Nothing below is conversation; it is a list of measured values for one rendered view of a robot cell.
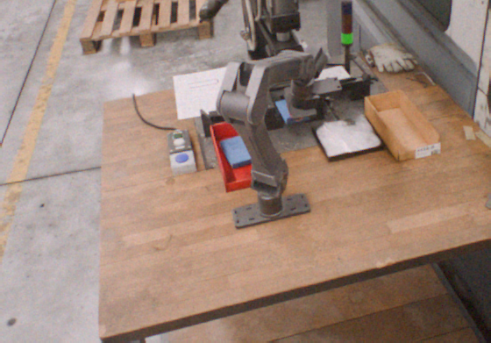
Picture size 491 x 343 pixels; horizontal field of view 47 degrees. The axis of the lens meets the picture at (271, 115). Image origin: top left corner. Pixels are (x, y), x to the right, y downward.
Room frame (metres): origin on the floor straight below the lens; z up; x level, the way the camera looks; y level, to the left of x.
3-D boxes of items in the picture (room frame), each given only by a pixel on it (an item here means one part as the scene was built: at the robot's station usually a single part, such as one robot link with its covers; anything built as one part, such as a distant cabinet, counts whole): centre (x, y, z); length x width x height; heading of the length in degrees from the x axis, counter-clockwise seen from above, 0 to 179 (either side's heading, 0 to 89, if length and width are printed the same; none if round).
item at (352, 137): (1.33, -0.22, 0.91); 0.17 x 0.16 x 0.02; 100
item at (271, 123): (1.49, -0.06, 0.94); 0.20 x 0.10 x 0.07; 100
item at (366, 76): (1.56, -0.30, 0.95); 0.06 x 0.03 x 0.09; 100
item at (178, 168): (1.29, 0.27, 0.90); 0.07 x 0.07 x 0.06; 10
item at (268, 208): (1.07, 0.03, 0.94); 0.20 x 0.07 x 0.08; 100
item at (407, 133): (1.34, -0.38, 0.93); 0.25 x 0.13 x 0.08; 10
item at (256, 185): (1.08, 0.02, 1.00); 0.09 x 0.06 x 0.06; 56
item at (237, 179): (1.29, 0.11, 0.93); 0.25 x 0.12 x 0.06; 10
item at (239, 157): (1.32, 0.11, 0.92); 0.15 x 0.07 x 0.03; 17
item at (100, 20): (4.58, 0.94, 0.07); 1.20 x 1.00 x 0.14; 4
